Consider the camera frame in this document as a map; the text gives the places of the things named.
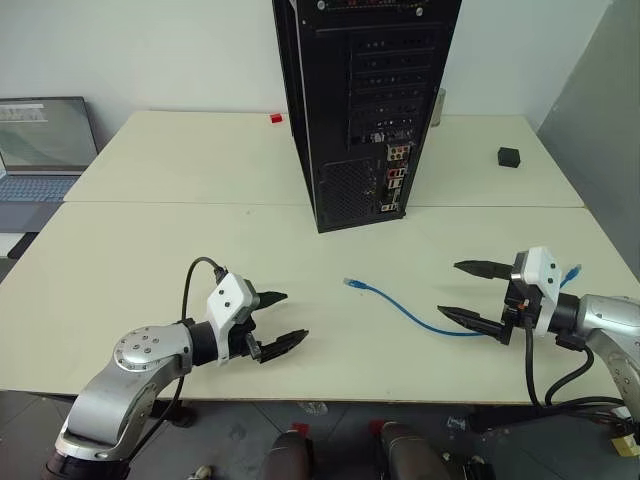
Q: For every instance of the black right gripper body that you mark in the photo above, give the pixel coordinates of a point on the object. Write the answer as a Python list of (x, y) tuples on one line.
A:
[(520, 302)]

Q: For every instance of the white side table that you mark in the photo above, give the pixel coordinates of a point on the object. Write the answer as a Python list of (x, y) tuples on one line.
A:
[(15, 245)]

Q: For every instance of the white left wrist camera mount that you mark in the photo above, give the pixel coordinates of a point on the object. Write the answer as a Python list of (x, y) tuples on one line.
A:
[(227, 300)]

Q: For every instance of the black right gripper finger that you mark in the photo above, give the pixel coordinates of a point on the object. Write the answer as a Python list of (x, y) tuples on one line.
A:
[(485, 270), (472, 320)]

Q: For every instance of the black table foot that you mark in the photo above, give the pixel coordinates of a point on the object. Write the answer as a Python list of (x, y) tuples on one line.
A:
[(177, 414)]

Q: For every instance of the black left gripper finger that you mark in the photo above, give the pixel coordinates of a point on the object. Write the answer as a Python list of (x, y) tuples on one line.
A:
[(272, 299), (285, 345)]

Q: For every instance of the grey partition panel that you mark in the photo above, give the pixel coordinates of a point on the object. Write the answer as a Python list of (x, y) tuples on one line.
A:
[(600, 125)]

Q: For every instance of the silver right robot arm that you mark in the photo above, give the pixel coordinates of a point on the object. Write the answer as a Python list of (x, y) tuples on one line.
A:
[(605, 320)]

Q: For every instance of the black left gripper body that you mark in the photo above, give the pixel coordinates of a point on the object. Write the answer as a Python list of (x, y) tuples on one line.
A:
[(245, 336)]

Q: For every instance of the small black cube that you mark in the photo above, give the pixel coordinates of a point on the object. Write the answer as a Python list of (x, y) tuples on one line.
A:
[(509, 157)]

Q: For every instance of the crumpled white paper scrap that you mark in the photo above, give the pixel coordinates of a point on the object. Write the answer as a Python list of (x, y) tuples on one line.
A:
[(312, 407), (456, 424)]

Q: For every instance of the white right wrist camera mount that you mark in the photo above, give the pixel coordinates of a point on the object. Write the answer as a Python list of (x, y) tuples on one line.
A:
[(542, 270)]

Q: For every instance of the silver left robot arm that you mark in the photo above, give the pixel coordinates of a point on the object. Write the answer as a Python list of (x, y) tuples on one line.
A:
[(125, 380)]

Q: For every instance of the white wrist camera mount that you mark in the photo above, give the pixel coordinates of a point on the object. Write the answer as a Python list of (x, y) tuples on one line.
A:
[(227, 300), (542, 270)]

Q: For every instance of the black computer tower case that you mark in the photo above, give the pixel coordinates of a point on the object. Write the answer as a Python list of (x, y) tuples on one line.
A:
[(340, 100)]

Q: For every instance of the dark rounded shape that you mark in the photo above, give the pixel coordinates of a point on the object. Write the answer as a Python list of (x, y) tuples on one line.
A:
[(289, 457), (407, 452)]

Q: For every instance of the small red block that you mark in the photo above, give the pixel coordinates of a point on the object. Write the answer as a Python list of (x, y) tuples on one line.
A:
[(275, 119)]

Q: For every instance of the grey open laptop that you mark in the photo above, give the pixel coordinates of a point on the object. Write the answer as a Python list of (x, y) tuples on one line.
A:
[(45, 140)]

